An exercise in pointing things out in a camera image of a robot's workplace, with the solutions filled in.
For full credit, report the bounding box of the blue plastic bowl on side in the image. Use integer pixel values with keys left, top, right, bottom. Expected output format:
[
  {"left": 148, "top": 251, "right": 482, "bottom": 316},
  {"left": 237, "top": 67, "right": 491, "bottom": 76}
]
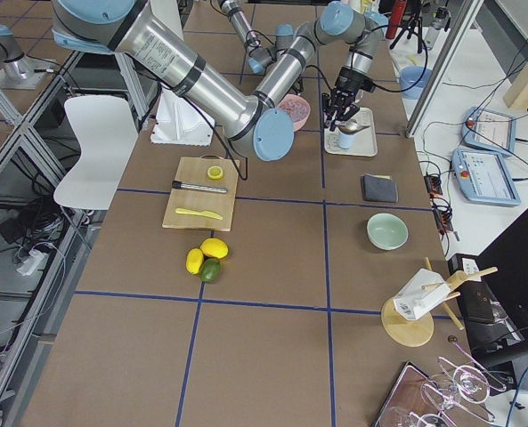
[{"left": 399, "top": 66, "right": 433, "bottom": 100}]

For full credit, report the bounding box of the green ceramic bowl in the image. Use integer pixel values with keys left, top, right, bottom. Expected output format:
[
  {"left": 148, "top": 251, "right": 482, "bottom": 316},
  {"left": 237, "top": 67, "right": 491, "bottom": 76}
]
[{"left": 367, "top": 213, "right": 409, "bottom": 251}]

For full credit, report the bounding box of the lemon half slice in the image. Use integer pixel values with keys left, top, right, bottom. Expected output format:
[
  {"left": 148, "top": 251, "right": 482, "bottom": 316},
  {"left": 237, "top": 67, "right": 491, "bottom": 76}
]
[{"left": 207, "top": 165, "right": 224, "bottom": 181}]

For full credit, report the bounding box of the wooden cup rack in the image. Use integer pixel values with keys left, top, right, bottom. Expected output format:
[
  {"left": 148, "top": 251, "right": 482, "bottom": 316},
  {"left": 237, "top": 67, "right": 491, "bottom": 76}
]
[{"left": 381, "top": 257, "right": 498, "bottom": 347}]

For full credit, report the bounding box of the black camera tripod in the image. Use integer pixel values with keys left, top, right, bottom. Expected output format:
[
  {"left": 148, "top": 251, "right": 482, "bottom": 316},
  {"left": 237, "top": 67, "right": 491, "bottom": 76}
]
[{"left": 389, "top": 0, "right": 424, "bottom": 53}]

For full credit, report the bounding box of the pink bowl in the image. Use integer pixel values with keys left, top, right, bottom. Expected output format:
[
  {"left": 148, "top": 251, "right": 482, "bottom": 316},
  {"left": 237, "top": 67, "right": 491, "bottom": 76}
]
[{"left": 278, "top": 93, "right": 311, "bottom": 132}]

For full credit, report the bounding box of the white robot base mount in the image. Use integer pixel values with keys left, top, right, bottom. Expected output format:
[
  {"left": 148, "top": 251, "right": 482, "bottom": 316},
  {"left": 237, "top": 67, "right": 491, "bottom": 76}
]
[{"left": 149, "top": 0, "right": 215, "bottom": 148}]

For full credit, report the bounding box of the steel muddler black cap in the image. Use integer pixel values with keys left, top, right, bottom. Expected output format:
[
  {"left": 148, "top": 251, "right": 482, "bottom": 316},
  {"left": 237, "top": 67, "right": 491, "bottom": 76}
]
[{"left": 171, "top": 180, "right": 228, "bottom": 194}]

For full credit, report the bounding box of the stainless steel ice scoop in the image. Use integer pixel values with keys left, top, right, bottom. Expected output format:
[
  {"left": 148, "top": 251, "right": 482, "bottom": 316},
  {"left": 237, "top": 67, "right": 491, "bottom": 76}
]
[{"left": 337, "top": 120, "right": 370, "bottom": 134}]

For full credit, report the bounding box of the green avocado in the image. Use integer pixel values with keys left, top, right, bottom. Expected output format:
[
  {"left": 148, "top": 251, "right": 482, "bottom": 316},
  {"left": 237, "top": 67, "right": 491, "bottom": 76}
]
[{"left": 199, "top": 258, "right": 221, "bottom": 283}]

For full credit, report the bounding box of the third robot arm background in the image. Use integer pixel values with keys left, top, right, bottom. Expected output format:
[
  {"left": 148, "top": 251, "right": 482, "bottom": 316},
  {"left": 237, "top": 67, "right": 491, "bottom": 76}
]
[{"left": 0, "top": 24, "right": 53, "bottom": 90}]

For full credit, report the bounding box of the clear wine glass foreground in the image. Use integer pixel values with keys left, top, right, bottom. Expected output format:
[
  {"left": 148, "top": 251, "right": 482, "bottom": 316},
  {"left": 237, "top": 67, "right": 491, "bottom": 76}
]
[{"left": 435, "top": 342, "right": 508, "bottom": 406}]

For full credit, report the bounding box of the yellow lemon front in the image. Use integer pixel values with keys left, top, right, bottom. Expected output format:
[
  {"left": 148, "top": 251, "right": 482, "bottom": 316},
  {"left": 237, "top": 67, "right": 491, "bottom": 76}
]
[{"left": 200, "top": 238, "right": 229, "bottom": 259}]

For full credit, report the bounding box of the teach pendant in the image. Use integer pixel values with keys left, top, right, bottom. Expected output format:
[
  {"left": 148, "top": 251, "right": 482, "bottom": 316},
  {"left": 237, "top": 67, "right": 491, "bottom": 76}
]
[
  {"left": 461, "top": 107, "right": 516, "bottom": 157},
  {"left": 451, "top": 149, "right": 521, "bottom": 206}
]

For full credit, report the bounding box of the yellow lemon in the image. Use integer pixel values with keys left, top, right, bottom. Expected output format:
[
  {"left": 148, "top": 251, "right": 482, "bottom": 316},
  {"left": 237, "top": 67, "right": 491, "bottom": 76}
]
[
  {"left": 200, "top": 238, "right": 229, "bottom": 259},
  {"left": 185, "top": 247, "right": 205, "bottom": 275}
]

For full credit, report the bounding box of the yellow lemon back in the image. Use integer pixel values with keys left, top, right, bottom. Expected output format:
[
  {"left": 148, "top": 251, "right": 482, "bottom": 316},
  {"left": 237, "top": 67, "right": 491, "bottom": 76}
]
[{"left": 185, "top": 247, "right": 205, "bottom": 275}]

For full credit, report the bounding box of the yellow plastic knife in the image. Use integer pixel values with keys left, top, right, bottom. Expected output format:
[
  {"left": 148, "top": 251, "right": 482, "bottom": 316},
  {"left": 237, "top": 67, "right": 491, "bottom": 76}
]
[{"left": 175, "top": 207, "right": 223, "bottom": 221}]

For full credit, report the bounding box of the white chair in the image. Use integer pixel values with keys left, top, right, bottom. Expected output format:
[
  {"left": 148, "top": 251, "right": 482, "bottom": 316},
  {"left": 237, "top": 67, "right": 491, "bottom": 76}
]
[{"left": 53, "top": 95, "right": 138, "bottom": 210}]

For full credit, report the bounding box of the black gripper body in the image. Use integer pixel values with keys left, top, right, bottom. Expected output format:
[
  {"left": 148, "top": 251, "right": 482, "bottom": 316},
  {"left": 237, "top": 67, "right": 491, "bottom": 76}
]
[{"left": 328, "top": 66, "right": 373, "bottom": 111}]

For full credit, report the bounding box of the grey yellow folded cloth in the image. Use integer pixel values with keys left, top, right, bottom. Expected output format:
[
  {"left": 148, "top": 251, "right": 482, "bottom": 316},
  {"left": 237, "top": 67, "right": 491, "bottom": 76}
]
[{"left": 361, "top": 174, "right": 398, "bottom": 203}]

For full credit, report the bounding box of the white paper carton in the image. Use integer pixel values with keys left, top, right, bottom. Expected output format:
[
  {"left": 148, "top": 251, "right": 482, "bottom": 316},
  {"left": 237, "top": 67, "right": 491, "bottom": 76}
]
[{"left": 392, "top": 269, "right": 451, "bottom": 321}]

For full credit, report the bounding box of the blue cup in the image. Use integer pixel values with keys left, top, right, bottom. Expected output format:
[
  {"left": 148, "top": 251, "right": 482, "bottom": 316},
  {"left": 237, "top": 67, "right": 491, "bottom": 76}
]
[{"left": 337, "top": 129, "right": 355, "bottom": 150}]

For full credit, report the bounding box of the wooden cutting board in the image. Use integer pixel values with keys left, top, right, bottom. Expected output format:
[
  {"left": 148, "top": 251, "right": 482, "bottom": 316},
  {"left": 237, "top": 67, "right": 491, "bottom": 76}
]
[{"left": 162, "top": 157, "right": 238, "bottom": 231}]

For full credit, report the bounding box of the teach pendant far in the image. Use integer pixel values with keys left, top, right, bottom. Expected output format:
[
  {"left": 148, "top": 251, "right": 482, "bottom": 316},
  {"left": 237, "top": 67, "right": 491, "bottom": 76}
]
[{"left": 461, "top": 107, "right": 516, "bottom": 157}]

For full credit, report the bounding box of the black braided cable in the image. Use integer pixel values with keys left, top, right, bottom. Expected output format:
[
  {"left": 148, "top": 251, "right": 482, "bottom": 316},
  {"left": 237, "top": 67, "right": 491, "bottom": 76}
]
[{"left": 209, "top": 119, "right": 250, "bottom": 181}]

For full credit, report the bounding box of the cream serving tray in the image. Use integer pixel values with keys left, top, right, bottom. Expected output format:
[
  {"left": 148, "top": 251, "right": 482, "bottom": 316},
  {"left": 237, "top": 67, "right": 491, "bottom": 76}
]
[{"left": 324, "top": 108, "right": 378, "bottom": 157}]

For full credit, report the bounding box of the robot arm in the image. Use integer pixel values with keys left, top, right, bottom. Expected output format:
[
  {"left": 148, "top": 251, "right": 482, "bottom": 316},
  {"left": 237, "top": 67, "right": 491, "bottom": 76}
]
[
  {"left": 53, "top": 1, "right": 388, "bottom": 161},
  {"left": 212, "top": 1, "right": 296, "bottom": 76}
]

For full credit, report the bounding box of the teach pendant near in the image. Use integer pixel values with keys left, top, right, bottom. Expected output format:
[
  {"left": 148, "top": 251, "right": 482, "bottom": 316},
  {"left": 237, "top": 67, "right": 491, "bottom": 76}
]
[{"left": 451, "top": 149, "right": 521, "bottom": 206}]

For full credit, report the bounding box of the white power strip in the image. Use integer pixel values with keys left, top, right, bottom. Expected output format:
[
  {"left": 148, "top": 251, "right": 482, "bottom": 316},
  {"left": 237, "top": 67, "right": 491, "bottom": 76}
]
[{"left": 16, "top": 248, "right": 47, "bottom": 277}]

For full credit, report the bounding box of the pile of clear ice cubes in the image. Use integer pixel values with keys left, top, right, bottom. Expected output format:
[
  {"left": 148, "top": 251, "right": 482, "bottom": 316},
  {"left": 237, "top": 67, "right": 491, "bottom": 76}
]
[{"left": 279, "top": 98, "right": 310, "bottom": 122}]

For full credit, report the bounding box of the red fire extinguisher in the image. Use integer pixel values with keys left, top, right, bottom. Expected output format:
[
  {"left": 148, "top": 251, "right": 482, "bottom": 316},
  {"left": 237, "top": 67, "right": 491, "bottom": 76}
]
[{"left": 386, "top": 0, "right": 407, "bottom": 40}]

